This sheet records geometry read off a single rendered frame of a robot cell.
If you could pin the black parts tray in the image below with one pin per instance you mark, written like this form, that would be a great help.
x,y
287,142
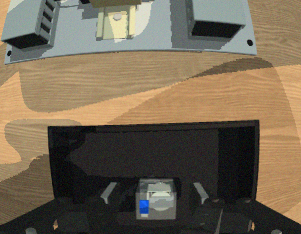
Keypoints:
x,y
224,160

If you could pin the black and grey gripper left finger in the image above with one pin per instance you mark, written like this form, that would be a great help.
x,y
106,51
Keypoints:
x,y
72,218

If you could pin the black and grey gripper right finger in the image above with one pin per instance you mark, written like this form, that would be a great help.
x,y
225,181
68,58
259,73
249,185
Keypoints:
x,y
234,219

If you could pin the grey mounting plate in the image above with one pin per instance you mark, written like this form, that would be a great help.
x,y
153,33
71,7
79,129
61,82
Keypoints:
x,y
155,25

